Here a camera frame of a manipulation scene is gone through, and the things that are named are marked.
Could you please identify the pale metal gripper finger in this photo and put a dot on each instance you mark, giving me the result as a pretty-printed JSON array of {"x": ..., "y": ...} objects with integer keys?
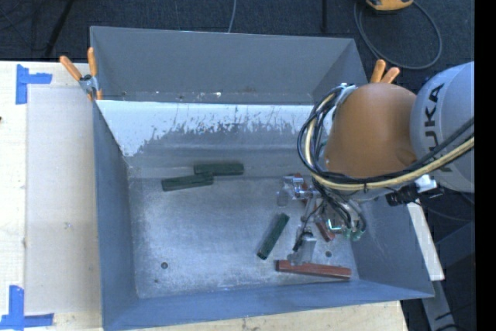
[
  {"x": 287, "y": 190},
  {"x": 305, "y": 247}
]

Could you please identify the red-brown flat block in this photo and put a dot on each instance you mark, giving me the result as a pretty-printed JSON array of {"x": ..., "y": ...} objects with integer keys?
[
  {"x": 298, "y": 177},
  {"x": 324, "y": 232},
  {"x": 314, "y": 269}
]

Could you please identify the dark green flat block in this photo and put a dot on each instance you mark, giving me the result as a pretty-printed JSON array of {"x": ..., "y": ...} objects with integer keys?
[
  {"x": 187, "y": 182},
  {"x": 219, "y": 169},
  {"x": 273, "y": 236}
]

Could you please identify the grey metal bin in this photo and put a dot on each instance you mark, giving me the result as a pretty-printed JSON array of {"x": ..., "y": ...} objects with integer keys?
[{"x": 201, "y": 236}]

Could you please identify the black cylinder on white bracket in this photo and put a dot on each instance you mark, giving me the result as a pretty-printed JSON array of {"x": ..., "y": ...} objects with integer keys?
[{"x": 407, "y": 193}]

